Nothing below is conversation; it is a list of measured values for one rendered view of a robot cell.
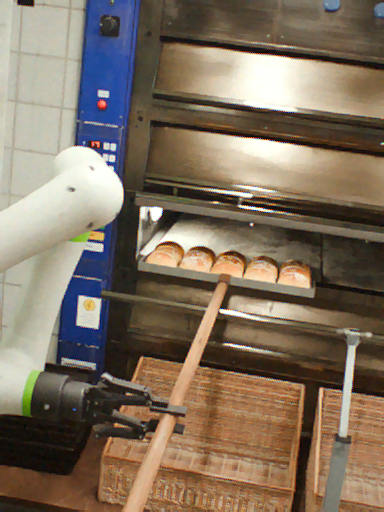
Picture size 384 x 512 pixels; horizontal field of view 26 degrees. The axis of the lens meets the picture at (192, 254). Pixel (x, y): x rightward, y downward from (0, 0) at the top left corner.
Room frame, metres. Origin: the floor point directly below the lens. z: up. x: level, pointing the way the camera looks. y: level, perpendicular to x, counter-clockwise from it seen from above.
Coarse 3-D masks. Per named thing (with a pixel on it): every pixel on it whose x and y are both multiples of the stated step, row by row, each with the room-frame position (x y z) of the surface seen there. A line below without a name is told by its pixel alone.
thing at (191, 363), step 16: (224, 288) 2.35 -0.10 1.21; (208, 320) 2.04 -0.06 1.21; (192, 352) 1.81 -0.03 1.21; (192, 368) 1.72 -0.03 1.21; (176, 384) 1.63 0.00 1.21; (176, 400) 1.54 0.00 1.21; (176, 416) 1.49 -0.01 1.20; (160, 432) 1.40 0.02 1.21; (160, 448) 1.34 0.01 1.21; (144, 464) 1.28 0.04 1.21; (144, 480) 1.23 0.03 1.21; (128, 496) 1.19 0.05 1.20; (144, 496) 1.19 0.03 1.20
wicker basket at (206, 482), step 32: (160, 384) 2.59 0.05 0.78; (192, 384) 2.58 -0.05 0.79; (224, 384) 2.57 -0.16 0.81; (256, 384) 2.57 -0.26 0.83; (288, 384) 2.55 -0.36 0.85; (160, 416) 2.56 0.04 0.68; (192, 416) 2.55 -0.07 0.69; (224, 416) 2.54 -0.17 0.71; (256, 416) 2.53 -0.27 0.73; (288, 416) 2.53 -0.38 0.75; (128, 448) 2.47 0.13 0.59; (192, 448) 2.52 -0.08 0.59; (224, 448) 2.51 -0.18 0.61; (256, 448) 2.51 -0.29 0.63; (288, 448) 2.50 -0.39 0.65; (128, 480) 2.28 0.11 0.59; (160, 480) 2.14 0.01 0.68; (192, 480) 2.13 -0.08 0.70; (224, 480) 2.12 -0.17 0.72; (256, 480) 2.38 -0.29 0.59; (288, 480) 2.28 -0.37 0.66
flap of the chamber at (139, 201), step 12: (144, 204) 2.50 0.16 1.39; (156, 204) 2.50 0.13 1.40; (168, 204) 2.50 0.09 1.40; (180, 204) 2.49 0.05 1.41; (216, 216) 2.48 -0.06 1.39; (228, 216) 2.47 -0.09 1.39; (240, 216) 2.47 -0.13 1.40; (252, 216) 2.47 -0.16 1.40; (264, 216) 2.47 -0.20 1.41; (300, 228) 2.45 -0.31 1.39; (312, 228) 2.45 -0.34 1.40; (324, 228) 2.44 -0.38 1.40; (336, 228) 2.44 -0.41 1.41; (372, 240) 2.43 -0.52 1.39
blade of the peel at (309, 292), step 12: (216, 252) 2.84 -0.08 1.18; (144, 264) 2.52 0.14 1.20; (156, 264) 2.51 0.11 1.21; (180, 276) 2.50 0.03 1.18; (192, 276) 2.50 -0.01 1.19; (204, 276) 2.50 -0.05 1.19; (216, 276) 2.49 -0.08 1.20; (312, 276) 2.69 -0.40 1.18; (264, 288) 2.47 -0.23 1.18; (276, 288) 2.47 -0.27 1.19; (288, 288) 2.47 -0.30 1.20; (300, 288) 2.46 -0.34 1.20; (312, 288) 2.46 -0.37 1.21
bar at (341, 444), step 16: (144, 304) 2.27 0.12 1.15; (160, 304) 2.27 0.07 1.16; (176, 304) 2.26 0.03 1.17; (192, 304) 2.27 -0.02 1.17; (240, 320) 2.24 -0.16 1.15; (256, 320) 2.23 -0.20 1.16; (272, 320) 2.23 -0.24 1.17; (288, 320) 2.23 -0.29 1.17; (336, 336) 2.21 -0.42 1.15; (352, 336) 2.20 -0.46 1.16; (368, 336) 2.20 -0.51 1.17; (352, 352) 2.18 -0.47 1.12; (352, 368) 2.15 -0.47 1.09; (336, 448) 1.98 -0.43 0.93; (336, 464) 1.98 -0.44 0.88; (336, 480) 1.98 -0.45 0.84; (336, 496) 1.98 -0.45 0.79
